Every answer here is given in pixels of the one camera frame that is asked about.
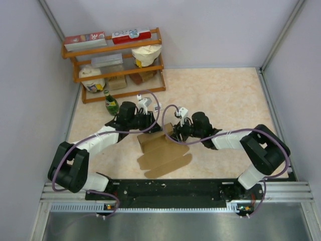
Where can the green glass bottle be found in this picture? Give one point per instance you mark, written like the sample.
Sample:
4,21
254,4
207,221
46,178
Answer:
111,103

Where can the brown cardboard box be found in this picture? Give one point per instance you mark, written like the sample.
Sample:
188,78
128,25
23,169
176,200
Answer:
160,155

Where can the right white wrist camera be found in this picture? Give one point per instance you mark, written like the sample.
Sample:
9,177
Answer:
181,114

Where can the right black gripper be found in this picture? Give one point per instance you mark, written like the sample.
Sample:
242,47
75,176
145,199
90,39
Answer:
178,130

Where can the brown bread pieces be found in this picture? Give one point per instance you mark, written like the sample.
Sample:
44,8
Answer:
142,77

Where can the clear plastic box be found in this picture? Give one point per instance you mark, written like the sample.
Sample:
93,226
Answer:
107,60

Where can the red white wrap box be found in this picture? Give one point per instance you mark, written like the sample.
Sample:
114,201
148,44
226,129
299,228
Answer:
132,35

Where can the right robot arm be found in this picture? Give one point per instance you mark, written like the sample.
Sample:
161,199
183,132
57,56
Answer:
264,149

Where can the white paper bag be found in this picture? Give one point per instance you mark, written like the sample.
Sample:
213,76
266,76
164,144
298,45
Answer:
144,56
92,85

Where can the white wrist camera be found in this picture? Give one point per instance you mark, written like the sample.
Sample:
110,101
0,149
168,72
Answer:
181,114
143,104

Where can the tan cardboard packet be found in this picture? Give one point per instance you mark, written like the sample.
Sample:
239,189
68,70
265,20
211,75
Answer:
116,82

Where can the aluminium front rail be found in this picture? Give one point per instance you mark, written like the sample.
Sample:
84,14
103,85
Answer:
279,191

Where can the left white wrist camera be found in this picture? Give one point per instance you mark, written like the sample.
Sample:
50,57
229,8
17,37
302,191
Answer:
143,104

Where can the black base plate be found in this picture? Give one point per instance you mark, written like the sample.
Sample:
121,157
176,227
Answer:
180,193

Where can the white paper bag lower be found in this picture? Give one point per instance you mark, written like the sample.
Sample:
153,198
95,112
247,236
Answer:
92,85

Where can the wooden shelf rack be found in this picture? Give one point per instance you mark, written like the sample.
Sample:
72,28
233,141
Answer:
124,63

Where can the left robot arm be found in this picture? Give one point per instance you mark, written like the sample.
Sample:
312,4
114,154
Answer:
70,165

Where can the red grey foil box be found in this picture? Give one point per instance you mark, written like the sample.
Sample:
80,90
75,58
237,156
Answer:
85,41

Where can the white paper bag upper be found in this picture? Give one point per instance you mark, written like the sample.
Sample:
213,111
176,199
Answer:
144,56

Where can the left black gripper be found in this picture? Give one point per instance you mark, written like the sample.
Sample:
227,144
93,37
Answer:
149,121

